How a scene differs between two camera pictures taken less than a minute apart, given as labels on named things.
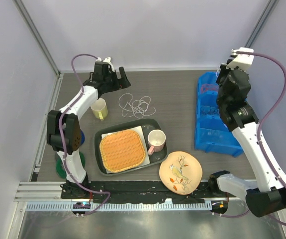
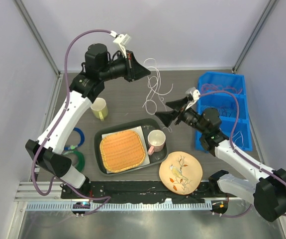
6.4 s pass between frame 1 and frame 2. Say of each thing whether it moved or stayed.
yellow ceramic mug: stayed
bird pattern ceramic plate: stayed
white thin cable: moved
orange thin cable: stayed
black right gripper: moved
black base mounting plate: stayed
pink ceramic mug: stayed
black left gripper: moved
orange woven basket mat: stayed
